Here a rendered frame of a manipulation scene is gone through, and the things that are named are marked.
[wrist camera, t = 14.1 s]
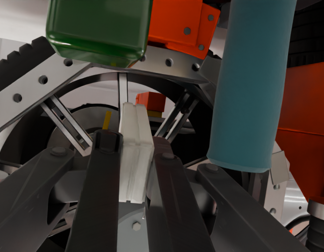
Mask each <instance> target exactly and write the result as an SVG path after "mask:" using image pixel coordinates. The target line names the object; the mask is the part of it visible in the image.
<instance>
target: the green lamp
mask: <svg viewBox="0 0 324 252"><path fill-rule="evenodd" d="M152 7H153V0H48V8H47V16H46V24H45V37H46V39H47V40H48V42H49V43H50V45H51V46H52V48H53V49H54V50H55V52H56V53H57V54H58V55H59V56H61V57H63V58H68V59H73V60H79V61H85V62H91V63H96V64H102V65H108V66H114V67H119V68H130V67H132V66H133V65H134V64H136V63H137V62H138V61H139V60H140V59H142V58H143V57H144V55H145V53H146V50H147V43H148V36H149V29H150V21H151V14H152Z"/></svg>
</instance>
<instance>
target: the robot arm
mask: <svg viewBox="0 0 324 252"><path fill-rule="evenodd" d="M74 154H75V153H74V151H72V150H71V149H69V148H66V147H61V146H53V147H48V148H46V149H44V150H43V151H41V152H40V153H39V154H37V155H36V156H34V157H33V158H32V159H30V160H29V161H28V162H26V163H25V164H24V165H22V166H21V167H19V168H18V169H17V170H15V171H14V172H13V173H11V174H10V175H9V176H7V177H6V178H4V179H3V180H2V181H0V252H36V251H37V250H38V248H39V247H40V246H41V245H42V243H43V242H44V241H45V239H46V238H47V237H48V235H49V234H50V233H51V231H52V230H53V229H54V227H55V226H56V225H57V223H58V222H59V221H60V220H61V218H62V217H63V216H64V214H65V213H66V212H67V210H68V209H69V205H70V203H72V202H78V203H77V207H76V211H75V214H74V218H73V222H72V226H71V230H70V233H69V237H68V241H67V245H66V249H65V252H117V233H118V208H119V202H126V200H128V201H131V203H137V204H141V203H142V202H145V207H144V212H143V217H142V219H145V217H146V223H147V235H148V246H149V252H311V251H310V250H309V249H308V248H307V247H306V246H304V245H303V244H302V243H301V242H300V241H299V240H298V239H297V238H296V237H295V236H294V235H293V234H292V233H291V232H289V231H288V230H287V229H286V228H285V227H284V226H283V225H282V224H281V223H280V222H279V221H278V220H277V219H276V218H274V217H273V216H272V215H271V214H270V213H269V212H268V211H267V210H266V209H265V208H264V207H263V206H262V205H261V204H259V203H258V202H257V201H256V200H255V199H254V198H253V197H252V196H251V195H250V194H249V193H248V192H247V191H246V190H244V189H243V188H242V187H241V186H240V185H239V184H238V183H237V182H236V181H235V180H234V179H233V178H232V177H231V176H229V175H228V174H227V173H226V172H225V171H224V170H223V169H222V168H220V167H218V166H216V165H215V164H211V163H201V164H199V165H198V166H197V170H192V169H189V168H186V167H183V164H182V161H181V159H180V158H179V157H177V156H176V155H174V154H173V152H172V149H171V146H170V143H169V141H168V140H167V139H165V138H164V137H157V136H152V134H151V129H150V124H149V119H148V115H147V110H146V107H145V105H144V104H138V103H137V104H136V105H133V103H131V102H125V103H123V104H122V111H121V118H120V125H119V132H117V131H114V130H110V129H99V130H96V131H95V132H94V133H93V142H92V150H91V154H89V155H87V156H81V157H74ZM146 194H147V196H146ZM145 196H146V201H145ZM216 206H217V209H218V211H217V213H216V212H215V210H216Z"/></svg>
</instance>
